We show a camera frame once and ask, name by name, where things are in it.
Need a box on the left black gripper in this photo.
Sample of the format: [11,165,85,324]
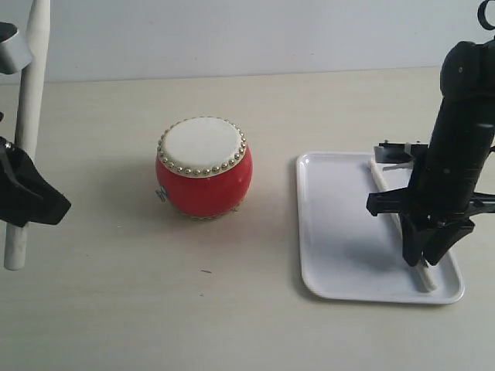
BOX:
[1,137,71,227]

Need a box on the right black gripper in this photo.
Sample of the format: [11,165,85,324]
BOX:
[366,148,494,267]

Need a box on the wooden drumstick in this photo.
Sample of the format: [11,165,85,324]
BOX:
[368,158,438,292]
[4,0,51,271]

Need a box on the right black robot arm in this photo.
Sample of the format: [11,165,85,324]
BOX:
[366,41,494,267]

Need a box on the small red drum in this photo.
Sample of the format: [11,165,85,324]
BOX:
[155,117,254,219]

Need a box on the white plastic tray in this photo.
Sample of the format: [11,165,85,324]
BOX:
[295,151,465,305]

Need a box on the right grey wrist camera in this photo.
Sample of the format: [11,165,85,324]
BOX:
[374,141,428,164]

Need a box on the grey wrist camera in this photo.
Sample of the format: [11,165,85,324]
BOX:
[374,141,428,164]
[0,22,32,75]

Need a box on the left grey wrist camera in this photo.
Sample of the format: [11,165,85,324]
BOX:
[0,22,32,75]

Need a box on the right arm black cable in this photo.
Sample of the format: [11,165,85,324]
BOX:
[476,0,495,32]

